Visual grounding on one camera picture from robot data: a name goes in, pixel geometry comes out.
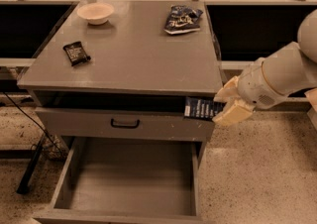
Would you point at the grey drawer cabinet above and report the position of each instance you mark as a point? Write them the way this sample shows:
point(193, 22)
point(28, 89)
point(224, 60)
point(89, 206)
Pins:
point(135, 65)

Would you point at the grey open lower drawer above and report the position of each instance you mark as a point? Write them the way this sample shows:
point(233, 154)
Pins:
point(118, 181)

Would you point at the grey upper drawer black handle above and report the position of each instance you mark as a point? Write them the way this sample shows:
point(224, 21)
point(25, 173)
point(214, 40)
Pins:
point(123, 124)

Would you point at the blue rxbar blueberry bar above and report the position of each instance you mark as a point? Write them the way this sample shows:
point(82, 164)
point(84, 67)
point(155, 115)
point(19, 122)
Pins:
point(202, 108)

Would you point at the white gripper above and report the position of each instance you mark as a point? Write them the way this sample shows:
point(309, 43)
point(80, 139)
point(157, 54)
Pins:
point(256, 85)

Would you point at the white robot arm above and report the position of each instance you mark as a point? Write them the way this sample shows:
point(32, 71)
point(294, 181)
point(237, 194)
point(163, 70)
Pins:
point(270, 80)

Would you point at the blue chip bag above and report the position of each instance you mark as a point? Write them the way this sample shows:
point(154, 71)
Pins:
point(182, 19)

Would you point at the black snack bar wrapper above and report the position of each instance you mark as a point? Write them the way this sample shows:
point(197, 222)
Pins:
point(76, 53)

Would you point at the white bowl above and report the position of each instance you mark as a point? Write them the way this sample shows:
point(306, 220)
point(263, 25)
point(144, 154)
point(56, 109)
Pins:
point(95, 13)

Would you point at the black power strip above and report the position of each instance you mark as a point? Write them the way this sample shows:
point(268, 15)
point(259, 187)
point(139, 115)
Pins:
point(23, 187)

